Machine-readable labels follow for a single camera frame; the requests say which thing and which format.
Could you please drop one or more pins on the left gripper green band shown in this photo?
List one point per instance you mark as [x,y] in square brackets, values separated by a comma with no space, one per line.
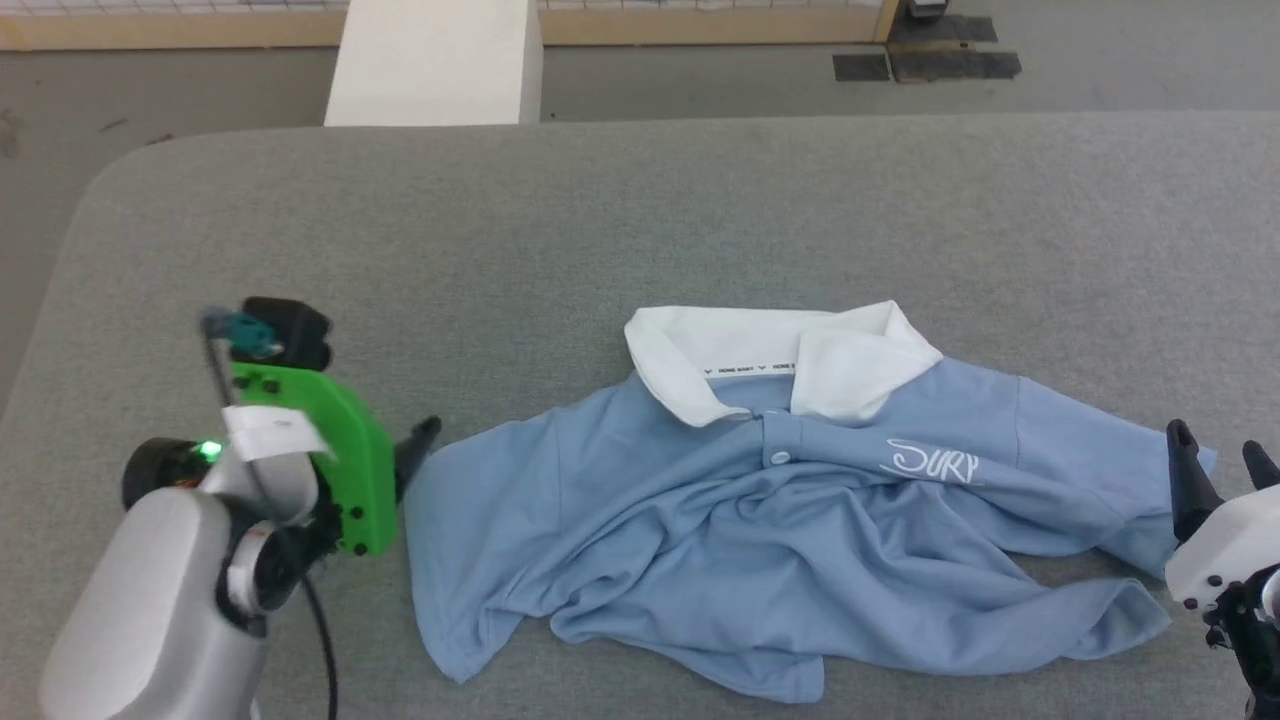
[340,450]

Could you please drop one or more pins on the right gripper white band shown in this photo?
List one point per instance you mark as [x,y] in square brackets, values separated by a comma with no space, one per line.
[1230,545]

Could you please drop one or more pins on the large dark floor mat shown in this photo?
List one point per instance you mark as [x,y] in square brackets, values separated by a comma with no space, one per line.
[950,60]

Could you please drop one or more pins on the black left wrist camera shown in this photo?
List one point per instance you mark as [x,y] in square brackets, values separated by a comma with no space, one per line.
[295,330]

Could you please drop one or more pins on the white paper label tag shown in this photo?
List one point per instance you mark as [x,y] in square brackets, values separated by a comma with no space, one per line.
[270,432]

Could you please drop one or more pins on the light blue polo shirt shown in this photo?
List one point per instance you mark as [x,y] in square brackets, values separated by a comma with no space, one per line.
[700,540]

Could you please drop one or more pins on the small dark floor mat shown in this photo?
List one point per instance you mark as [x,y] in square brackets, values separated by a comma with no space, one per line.
[861,67]

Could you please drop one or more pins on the white rectangular box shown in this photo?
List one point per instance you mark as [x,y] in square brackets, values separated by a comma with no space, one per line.
[440,60]

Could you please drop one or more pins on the lemon print partition screen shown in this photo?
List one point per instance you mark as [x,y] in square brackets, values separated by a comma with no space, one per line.
[200,25]

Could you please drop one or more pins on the grey metal partition foot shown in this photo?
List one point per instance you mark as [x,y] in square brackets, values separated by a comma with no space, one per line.
[922,8]

